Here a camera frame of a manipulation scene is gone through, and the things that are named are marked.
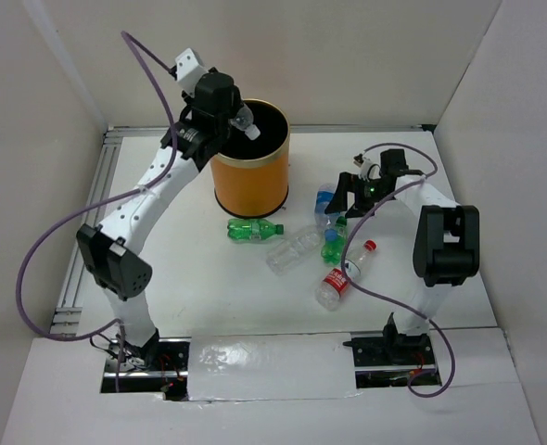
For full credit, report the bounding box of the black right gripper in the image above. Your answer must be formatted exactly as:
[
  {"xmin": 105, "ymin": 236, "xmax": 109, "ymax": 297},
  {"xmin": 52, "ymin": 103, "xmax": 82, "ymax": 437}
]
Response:
[{"xmin": 324, "ymin": 172, "xmax": 392, "ymax": 219}]

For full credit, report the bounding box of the blue label plastic bottle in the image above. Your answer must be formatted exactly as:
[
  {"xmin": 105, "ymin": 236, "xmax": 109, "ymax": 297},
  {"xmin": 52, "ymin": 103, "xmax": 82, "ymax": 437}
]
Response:
[{"xmin": 314, "ymin": 183, "xmax": 339, "ymax": 231}]

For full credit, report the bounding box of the small green bottle blue cap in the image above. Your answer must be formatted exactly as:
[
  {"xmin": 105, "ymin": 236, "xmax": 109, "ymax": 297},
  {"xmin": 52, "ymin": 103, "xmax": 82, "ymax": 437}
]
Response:
[{"xmin": 321, "ymin": 216, "xmax": 348, "ymax": 265}]

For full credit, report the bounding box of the red label water bottle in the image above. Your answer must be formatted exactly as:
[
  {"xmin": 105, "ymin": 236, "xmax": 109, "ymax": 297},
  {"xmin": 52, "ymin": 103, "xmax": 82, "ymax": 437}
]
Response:
[{"xmin": 315, "ymin": 239, "xmax": 377, "ymax": 312}]

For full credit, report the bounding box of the clear crushed plastic bottle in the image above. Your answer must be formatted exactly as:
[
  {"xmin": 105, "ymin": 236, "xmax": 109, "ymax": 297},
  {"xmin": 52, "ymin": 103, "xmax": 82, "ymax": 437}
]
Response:
[{"xmin": 229, "ymin": 104, "xmax": 261, "ymax": 141}]

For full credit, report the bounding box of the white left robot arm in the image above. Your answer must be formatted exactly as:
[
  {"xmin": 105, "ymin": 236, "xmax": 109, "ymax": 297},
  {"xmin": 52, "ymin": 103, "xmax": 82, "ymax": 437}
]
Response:
[{"xmin": 76, "ymin": 70, "xmax": 244, "ymax": 370}]

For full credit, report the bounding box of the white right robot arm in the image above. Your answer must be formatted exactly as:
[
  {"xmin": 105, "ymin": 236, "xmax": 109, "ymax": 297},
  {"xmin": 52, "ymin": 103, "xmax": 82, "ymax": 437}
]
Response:
[{"xmin": 324, "ymin": 143, "xmax": 480, "ymax": 363}]

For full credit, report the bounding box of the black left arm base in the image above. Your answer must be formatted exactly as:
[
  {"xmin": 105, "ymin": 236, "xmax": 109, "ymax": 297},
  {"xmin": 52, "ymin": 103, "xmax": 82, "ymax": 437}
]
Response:
[{"xmin": 89, "ymin": 335, "xmax": 190, "ymax": 392}]

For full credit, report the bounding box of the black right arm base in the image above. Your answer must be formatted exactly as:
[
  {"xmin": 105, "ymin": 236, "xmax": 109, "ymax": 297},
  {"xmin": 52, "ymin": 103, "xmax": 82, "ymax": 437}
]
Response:
[{"xmin": 342, "ymin": 315, "xmax": 436, "ymax": 370}]

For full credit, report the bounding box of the orange cylindrical bin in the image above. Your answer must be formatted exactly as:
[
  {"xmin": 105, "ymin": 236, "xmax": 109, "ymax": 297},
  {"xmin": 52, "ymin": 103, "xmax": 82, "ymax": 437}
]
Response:
[{"xmin": 210, "ymin": 99, "xmax": 290, "ymax": 218}]

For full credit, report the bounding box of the green plastic bottle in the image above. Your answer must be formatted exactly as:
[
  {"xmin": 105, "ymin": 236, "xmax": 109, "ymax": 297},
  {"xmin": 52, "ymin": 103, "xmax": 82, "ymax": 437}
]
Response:
[{"xmin": 227, "ymin": 219, "xmax": 285, "ymax": 242}]

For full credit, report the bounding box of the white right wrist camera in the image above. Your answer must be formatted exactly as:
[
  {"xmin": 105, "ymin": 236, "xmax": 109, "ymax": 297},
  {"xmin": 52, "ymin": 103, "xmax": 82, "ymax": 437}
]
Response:
[{"xmin": 354, "ymin": 153, "xmax": 380, "ymax": 181}]

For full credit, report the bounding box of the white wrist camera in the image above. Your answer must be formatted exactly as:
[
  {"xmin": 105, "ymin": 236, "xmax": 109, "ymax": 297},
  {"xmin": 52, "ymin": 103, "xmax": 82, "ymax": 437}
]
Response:
[
  {"xmin": 354, "ymin": 153, "xmax": 380, "ymax": 181},
  {"xmin": 174, "ymin": 47, "xmax": 208, "ymax": 96}
]

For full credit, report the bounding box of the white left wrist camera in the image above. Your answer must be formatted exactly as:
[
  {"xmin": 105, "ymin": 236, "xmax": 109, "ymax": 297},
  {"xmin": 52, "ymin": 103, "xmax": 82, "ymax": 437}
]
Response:
[{"xmin": 174, "ymin": 47, "xmax": 208, "ymax": 96}]

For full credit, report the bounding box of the aluminium frame rail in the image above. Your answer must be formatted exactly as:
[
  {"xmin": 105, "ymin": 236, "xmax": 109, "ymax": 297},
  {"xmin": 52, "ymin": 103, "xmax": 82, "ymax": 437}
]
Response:
[{"xmin": 50, "ymin": 130, "xmax": 122, "ymax": 337}]

